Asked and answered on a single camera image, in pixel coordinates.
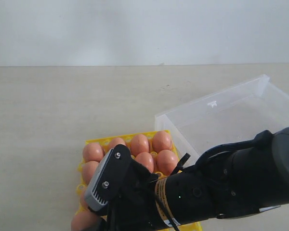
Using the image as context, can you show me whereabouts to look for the brown egg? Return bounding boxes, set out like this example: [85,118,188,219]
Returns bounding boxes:
[79,189,88,209]
[152,130,172,153]
[135,152,155,173]
[71,211,101,231]
[81,161,99,185]
[156,150,178,176]
[82,142,105,162]
[107,137,126,151]

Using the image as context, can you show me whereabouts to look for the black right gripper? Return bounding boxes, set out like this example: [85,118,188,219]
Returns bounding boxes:
[91,178,173,231]

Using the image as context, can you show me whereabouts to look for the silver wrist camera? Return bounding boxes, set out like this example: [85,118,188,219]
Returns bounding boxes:
[83,144,159,212]

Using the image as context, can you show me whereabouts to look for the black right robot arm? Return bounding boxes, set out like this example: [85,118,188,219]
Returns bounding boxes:
[84,127,289,231]

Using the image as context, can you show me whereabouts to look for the yellow plastic egg tray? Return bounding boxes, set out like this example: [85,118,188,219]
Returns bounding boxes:
[74,131,202,231]

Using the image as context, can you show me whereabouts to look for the clear plastic bin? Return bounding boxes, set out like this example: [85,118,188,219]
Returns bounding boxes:
[155,75,289,166]

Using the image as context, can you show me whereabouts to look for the black camera cable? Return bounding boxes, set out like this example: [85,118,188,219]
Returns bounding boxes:
[144,131,289,231]

